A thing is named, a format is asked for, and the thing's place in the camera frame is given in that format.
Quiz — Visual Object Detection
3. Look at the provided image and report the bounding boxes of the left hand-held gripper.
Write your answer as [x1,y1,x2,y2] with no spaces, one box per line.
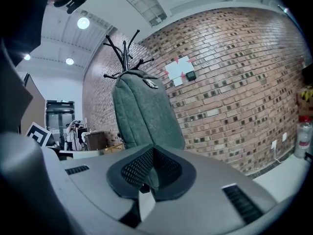
[25,121,52,147]

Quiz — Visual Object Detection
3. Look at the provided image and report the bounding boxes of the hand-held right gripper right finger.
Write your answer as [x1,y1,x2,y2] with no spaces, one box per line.
[136,143,295,235]

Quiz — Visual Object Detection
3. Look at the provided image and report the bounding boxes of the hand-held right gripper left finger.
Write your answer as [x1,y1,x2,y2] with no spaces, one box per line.
[41,143,155,229]

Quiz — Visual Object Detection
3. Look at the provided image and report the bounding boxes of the dark green backpack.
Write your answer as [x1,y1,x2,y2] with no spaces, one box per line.
[112,69,186,189]

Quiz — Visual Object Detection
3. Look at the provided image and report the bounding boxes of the black glass door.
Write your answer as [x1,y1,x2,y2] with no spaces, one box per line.
[45,100,75,137]

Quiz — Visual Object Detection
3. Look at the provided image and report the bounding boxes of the brown partition board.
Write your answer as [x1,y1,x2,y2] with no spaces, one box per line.
[20,73,47,137]

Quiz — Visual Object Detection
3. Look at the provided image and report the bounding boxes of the dark brown cabinet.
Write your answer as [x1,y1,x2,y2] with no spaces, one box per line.
[85,130,107,151]

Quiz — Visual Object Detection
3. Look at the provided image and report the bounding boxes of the clear bag of plastic bottles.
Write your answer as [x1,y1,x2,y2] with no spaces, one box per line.
[294,120,313,159]

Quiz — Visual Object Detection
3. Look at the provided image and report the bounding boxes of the black coat rack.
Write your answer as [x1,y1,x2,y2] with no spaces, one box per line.
[102,29,156,79]

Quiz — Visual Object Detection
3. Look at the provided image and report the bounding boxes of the white taped paper sheets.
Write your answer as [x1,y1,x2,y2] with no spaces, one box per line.
[164,56,197,88]

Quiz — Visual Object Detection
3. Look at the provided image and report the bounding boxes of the white wall socket with cable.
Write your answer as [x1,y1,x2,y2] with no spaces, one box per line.
[270,140,287,164]

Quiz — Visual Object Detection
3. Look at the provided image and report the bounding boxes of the black head-worn camera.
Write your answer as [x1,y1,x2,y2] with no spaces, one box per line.
[53,0,89,15]

